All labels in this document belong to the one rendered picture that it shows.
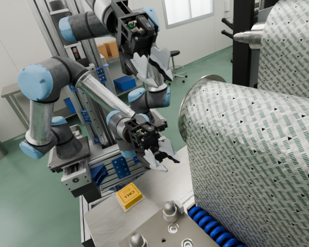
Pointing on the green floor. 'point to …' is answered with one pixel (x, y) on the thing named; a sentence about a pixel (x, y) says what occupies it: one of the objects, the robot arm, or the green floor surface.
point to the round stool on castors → (175, 65)
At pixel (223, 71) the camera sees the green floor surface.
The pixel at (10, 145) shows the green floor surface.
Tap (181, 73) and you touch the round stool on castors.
